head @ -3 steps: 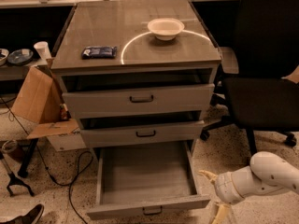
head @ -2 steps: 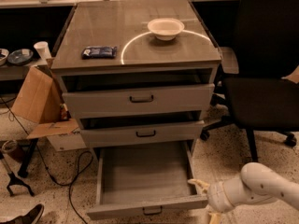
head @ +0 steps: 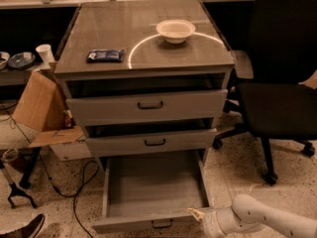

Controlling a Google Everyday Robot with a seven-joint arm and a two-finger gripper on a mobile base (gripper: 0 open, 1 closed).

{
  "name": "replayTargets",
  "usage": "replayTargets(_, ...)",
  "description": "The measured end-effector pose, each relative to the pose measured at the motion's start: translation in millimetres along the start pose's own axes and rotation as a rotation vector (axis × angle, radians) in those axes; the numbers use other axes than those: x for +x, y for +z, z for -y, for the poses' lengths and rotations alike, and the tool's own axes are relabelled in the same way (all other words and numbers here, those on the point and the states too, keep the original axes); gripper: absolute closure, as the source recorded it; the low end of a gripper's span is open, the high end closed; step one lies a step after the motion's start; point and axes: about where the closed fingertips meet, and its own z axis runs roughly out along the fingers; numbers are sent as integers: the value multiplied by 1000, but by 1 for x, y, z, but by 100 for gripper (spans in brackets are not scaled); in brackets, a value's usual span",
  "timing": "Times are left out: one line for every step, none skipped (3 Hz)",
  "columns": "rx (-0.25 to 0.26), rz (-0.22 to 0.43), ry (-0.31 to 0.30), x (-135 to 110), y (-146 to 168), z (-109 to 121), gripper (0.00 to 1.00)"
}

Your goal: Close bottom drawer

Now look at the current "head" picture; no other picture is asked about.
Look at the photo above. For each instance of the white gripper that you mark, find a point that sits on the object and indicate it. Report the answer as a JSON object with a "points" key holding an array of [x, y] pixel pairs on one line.
{"points": [[210, 219]]}

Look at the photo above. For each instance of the grey bottom drawer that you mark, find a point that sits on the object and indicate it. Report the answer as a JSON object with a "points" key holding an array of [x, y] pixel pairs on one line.
{"points": [[153, 191]]}

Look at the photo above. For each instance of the grey drawer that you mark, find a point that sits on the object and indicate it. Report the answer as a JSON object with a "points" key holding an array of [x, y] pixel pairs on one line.
{"points": [[147, 107], [152, 137], [153, 191]]}

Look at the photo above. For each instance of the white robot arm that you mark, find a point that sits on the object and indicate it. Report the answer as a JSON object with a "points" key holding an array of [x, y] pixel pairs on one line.
{"points": [[248, 215]]}

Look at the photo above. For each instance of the grey middle drawer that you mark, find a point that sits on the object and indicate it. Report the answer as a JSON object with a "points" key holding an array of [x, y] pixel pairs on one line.
{"points": [[152, 137]]}

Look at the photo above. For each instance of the grey drawer cabinet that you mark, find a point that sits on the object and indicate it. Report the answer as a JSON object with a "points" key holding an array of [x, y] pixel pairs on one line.
{"points": [[150, 64]]}

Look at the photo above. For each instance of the grey top drawer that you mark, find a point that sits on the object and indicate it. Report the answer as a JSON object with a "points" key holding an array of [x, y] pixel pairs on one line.
{"points": [[147, 107]]}

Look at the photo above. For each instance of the black office chair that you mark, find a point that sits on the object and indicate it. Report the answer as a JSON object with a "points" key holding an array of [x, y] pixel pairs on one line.
{"points": [[281, 54]]}

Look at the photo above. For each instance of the black sneaker shoe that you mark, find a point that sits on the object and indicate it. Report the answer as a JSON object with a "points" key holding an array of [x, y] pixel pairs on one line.
{"points": [[31, 230]]}

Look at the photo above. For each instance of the black stand leg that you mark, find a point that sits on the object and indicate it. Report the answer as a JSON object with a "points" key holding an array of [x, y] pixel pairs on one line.
{"points": [[31, 161]]}

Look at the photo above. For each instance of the white paper bowl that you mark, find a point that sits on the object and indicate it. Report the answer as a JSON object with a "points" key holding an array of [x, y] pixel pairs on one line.
{"points": [[175, 31]]}

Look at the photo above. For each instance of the black reacher grabber tool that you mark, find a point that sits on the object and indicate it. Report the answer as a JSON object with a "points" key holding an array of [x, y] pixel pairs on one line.
{"points": [[15, 191]]}

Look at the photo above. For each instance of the brown cardboard box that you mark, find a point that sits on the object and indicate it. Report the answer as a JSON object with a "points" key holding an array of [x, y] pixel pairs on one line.
{"points": [[42, 108]]}

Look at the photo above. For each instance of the blue snack packet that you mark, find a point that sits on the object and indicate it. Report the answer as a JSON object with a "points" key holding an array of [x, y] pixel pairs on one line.
{"points": [[105, 56]]}

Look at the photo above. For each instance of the clear plastic cup on floor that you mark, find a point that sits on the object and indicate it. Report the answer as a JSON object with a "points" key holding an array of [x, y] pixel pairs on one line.
{"points": [[15, 159]]}

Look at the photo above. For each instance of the white paper cup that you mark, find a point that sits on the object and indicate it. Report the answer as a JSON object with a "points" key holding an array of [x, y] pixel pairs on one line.
{"points": [[45, 52]]}

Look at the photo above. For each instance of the blue plate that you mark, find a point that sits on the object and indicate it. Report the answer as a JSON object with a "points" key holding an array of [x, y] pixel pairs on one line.
{"points": [[21, 61]]}

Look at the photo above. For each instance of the small bowl at left edge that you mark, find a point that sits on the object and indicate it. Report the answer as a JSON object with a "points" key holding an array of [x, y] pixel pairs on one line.
{"points": [[4, 57]]}

